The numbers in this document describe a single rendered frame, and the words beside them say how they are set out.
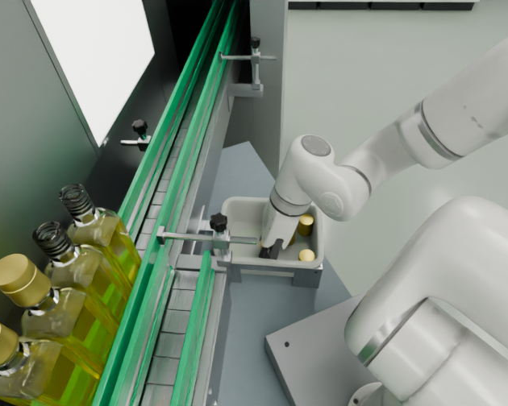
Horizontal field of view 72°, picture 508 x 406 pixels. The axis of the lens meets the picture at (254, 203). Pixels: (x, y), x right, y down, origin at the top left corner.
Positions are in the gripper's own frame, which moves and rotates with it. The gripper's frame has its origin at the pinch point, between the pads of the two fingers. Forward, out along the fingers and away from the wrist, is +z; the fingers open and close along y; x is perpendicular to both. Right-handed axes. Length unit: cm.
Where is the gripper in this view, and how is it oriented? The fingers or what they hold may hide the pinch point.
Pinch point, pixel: (268, 244)
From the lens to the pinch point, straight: 76.5
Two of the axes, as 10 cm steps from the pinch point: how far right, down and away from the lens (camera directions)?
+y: -0.6, 7.5, -6.6
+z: -2.3, 6.3, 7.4
